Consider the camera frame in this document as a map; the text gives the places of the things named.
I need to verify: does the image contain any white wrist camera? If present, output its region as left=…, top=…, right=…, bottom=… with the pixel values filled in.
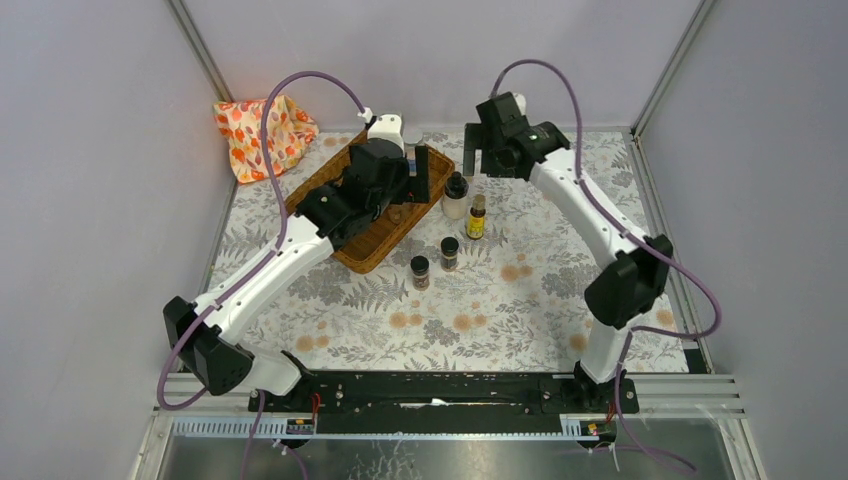
left=512, top=93, right=527, bottom=116
left=366, top=113, right=405, bottom=150

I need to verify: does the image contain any dark spice jar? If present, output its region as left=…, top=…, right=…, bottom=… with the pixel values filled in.
left=440, top=236, right=460, bottom=272
left=410, top=255, right=430, bottom=291

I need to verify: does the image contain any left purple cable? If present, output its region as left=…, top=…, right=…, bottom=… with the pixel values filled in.
left=156, top=70, right=372, bottom=480

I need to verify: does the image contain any dark spice jar right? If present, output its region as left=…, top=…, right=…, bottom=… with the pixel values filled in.
left=440, top=236, right=460, bottom=272

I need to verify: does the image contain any brown wicker divided basket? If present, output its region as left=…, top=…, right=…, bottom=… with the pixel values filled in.
left=286, top=132, right=455, bottom=274

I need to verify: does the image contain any orange floral cloth bag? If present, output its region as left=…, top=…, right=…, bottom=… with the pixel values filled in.
left=213, top=95, right=319, bottom=184

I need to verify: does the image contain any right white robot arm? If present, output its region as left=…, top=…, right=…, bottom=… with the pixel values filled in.
left=463, top=92, right=673, bottom=412

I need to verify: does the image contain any blue label pellet jar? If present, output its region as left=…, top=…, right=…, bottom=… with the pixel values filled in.
left=402, top=126, right=423, bottom=177

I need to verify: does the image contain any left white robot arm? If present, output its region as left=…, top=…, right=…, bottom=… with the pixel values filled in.
left=163, top=139, right=430, bottom=411

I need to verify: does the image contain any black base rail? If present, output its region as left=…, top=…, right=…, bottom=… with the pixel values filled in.
left=248, top=370, right=640, bottom=435

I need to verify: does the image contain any aluminium frame rail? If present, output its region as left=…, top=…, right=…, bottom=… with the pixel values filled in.
left=165, top=0, right=233, bottom=102

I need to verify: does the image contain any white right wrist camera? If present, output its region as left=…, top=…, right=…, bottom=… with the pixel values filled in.
left=512, top=93, right=527, bottom=116

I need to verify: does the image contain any dark spice jar left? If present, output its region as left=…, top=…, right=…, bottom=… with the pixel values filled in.
left=410, top=255, right=430, bottom=291

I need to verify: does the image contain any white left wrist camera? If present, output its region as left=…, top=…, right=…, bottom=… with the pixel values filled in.
left=366, top=113, right=405, bottom=150

